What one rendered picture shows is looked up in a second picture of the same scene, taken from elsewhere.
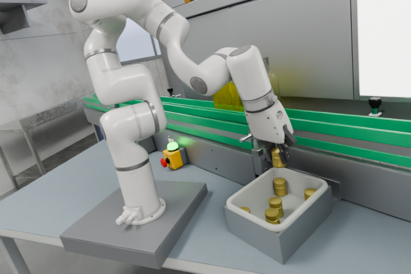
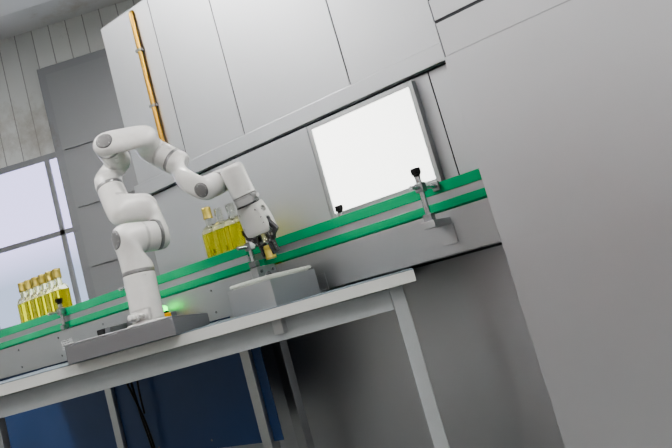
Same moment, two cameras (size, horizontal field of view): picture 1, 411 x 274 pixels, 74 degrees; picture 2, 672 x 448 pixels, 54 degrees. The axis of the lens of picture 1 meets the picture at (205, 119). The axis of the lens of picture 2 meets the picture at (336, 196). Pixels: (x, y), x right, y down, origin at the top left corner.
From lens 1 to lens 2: 1.49 m
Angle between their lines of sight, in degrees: 32
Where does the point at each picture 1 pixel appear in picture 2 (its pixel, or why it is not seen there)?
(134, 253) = (151, 327)
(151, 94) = (156, 213)
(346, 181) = (328, 269)
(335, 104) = not seen: hidden behind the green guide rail
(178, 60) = (184, 174)
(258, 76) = (243, 178)
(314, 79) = (300, 211)
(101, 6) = (123, 142)
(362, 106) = not seen: hidden behind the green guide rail
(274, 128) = (260, 217)
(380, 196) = (350, 267)
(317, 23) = (293, 164)
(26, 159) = not seen: outside the picture
